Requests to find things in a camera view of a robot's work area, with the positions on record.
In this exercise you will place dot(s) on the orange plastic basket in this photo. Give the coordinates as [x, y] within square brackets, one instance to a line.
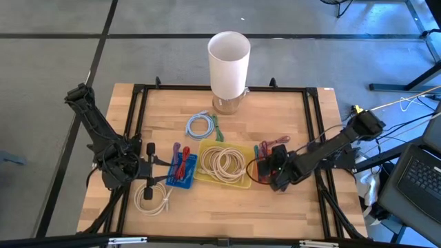
[265, 174]

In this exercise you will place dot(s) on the blue plastic basket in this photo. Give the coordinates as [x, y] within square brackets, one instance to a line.
[193, 162]

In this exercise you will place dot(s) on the yellow plastic tray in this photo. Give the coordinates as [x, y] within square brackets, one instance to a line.
[246, 149]

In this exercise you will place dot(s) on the white bag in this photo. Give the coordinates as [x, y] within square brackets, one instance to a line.
[370, 187]

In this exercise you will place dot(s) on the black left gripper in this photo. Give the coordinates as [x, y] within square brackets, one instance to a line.
[150, 168]

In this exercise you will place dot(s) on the yellow power plug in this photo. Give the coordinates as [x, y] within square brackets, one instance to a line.
[358, 109]

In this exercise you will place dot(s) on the black desk leg frame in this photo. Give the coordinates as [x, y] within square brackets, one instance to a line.
[389, 87]

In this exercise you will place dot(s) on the metal floor stand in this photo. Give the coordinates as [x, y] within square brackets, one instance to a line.
[429, 44]

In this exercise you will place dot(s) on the black aluminium table frame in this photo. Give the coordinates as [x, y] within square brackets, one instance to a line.
[224, 88]

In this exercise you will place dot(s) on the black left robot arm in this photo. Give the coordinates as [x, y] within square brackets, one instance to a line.
[96, 124]

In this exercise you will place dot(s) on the white shade wooden base lamp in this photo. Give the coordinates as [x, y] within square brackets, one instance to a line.
[227, 62]

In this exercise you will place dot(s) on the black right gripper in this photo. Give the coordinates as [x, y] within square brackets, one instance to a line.
[286, 172]

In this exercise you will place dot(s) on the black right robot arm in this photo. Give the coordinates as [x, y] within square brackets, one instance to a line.
[330, 144]

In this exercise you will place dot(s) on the grey laptop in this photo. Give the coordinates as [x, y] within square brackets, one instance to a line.
[420, 175]

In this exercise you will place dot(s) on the silver metal bracket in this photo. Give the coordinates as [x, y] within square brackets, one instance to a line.
[318, 244]
[127, 240]

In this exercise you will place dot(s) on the blue floor object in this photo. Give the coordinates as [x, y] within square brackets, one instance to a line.
[10, 158]

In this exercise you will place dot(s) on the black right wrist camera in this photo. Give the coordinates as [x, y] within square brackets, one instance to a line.
[279, 151]

